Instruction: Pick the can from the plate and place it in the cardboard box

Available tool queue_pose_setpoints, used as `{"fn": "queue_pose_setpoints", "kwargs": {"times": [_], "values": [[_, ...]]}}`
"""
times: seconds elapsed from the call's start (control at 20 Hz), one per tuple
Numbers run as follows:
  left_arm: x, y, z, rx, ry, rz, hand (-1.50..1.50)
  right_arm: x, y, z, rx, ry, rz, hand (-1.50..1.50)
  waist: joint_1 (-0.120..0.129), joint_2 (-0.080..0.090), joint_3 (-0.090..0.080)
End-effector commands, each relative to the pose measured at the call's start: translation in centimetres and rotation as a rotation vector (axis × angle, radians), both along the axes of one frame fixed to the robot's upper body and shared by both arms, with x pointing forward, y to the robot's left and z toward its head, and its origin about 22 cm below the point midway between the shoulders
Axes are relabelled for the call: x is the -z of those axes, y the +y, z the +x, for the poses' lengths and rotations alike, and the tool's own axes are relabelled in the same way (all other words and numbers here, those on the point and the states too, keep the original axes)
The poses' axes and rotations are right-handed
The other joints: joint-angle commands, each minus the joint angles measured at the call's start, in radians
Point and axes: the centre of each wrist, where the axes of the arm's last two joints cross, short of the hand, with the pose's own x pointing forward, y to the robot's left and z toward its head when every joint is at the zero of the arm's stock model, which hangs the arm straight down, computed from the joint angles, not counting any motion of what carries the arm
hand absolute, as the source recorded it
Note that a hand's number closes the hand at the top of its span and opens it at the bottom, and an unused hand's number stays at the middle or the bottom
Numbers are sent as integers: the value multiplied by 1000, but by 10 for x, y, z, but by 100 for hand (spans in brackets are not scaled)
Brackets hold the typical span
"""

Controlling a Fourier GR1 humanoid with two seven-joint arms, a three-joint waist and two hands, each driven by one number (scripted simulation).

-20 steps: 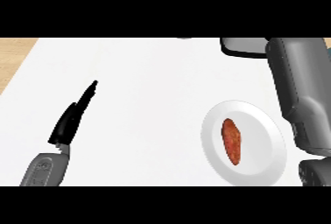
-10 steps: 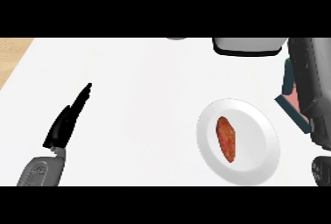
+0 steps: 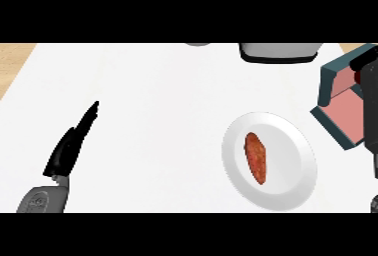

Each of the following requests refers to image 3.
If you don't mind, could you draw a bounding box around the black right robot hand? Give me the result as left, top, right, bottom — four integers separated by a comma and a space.
349, 49, 378, 180

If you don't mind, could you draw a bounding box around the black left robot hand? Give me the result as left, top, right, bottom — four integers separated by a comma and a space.
42, 100, 101, 178

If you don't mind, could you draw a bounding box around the teal and pink cardboard box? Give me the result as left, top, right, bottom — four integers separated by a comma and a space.
309, 43, 378, 151

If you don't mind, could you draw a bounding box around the white round plate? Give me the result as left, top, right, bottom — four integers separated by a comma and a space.
221, 111, 320, 212

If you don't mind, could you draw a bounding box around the orange-red can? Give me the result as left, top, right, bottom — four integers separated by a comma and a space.
244, 131, 269, 186

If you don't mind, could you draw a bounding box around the pale grey appliance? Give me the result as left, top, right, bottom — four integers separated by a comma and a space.
238, 42, 325, 65

